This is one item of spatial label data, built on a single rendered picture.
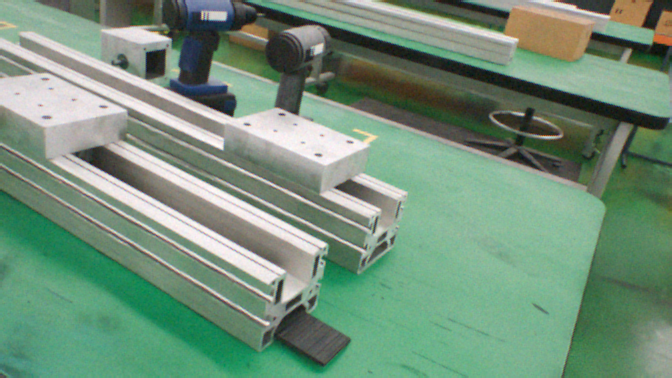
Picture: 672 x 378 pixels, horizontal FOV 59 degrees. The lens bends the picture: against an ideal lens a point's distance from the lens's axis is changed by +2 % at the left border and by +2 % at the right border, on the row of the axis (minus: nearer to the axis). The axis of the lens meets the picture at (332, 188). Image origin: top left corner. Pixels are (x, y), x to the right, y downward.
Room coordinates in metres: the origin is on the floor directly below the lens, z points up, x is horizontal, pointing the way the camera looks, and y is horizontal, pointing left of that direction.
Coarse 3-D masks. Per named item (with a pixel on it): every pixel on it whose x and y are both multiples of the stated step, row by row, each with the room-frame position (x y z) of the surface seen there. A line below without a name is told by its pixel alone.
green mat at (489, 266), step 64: (0, 0) 1.59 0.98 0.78; (384, 128) 1.18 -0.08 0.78; (0, 192) 0.63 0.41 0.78; (448, 192) 0.91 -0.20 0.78; (512, 192) 0.97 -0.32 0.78; (576, 192) 1.03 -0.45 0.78; (0, 256) 0.51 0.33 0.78; (64, 256) 0.53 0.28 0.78; (384, 256) 0.66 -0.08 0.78; (448, 256) 0.70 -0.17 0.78; (512, 256) 0.73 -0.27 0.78; (576, 256) 0.77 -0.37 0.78; (0, 320) 0.42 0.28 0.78; (64, 320) 0.43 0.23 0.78; (128, 320) 0.45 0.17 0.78; (192, 320) 0.47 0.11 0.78; (384, 320) 0.53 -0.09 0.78; (448, 320) 0.55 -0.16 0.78; (512, 320) 0.58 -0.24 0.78
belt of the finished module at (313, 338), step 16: (288, 320) 0.48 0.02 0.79; (304, 320) 0.49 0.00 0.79; (320, 320) 0.49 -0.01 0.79; (288, 336) 0.46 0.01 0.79; (304, 336) 0.46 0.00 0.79; (320, 336) 0.47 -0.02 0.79; (336, 336) 0.47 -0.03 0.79; (304, 352) 0.44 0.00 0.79; (320, 352) 0.45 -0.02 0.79; (336, 352) 0.45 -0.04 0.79
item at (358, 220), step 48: (0, 48) 0.95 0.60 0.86; (48, 48) 1.01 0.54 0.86; (144, 96) 0.89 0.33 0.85; (144, 144) 0.79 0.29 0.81; (192, 144) 0.75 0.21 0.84; (240, 192) 0.70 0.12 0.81; (288, 192) 0.67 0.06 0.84; (336, 192) 0.65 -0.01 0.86; (384, 192) 0.68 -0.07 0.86; (336, 240) 0.62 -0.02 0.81; (384, 240) 0.66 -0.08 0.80
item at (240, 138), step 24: (240, 120) 0.72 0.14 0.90; (264, 120) 0.74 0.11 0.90; (288, 120) 0.76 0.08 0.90; (240, 144) 0.70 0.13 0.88; (264, 144) 0.68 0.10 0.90; (288, 144) 0.67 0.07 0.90; (312, 144) 0.69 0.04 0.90; (336, 144) 0.71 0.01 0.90; (360, 144) 0.72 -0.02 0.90; (264, 168) 0.68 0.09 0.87; (288, 168) 0.66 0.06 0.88; (312, 168) 0.64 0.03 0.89; (336, 168) 0.66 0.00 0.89; (360, 168) 0.72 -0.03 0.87
